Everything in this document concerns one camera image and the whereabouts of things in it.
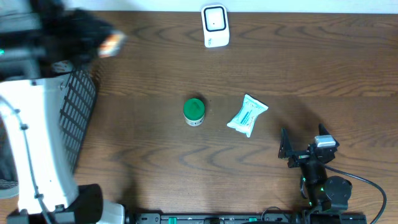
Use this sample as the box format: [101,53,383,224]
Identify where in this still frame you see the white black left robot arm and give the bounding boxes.
[1,1,132,223]

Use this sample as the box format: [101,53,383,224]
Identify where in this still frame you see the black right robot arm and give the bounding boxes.
[278,124,352,212]

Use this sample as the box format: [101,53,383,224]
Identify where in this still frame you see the green lid jar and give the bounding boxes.
[183,98,205,126]

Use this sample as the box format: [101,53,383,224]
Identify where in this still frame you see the mint green wipes pack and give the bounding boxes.
[227,94,269,138]

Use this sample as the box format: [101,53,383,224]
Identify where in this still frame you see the dark grey plastic basket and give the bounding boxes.
[1,70,97,199]

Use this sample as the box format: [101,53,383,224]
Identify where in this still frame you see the small orange carton box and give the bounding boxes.
[98,30,126,58]

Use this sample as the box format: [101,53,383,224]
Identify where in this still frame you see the black cable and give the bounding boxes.
[323,164,388,224]

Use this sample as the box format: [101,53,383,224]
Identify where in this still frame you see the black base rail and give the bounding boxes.
[134,212,367,224]

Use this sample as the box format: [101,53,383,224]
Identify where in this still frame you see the white black barcode scanner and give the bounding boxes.
[201,4,230,48]

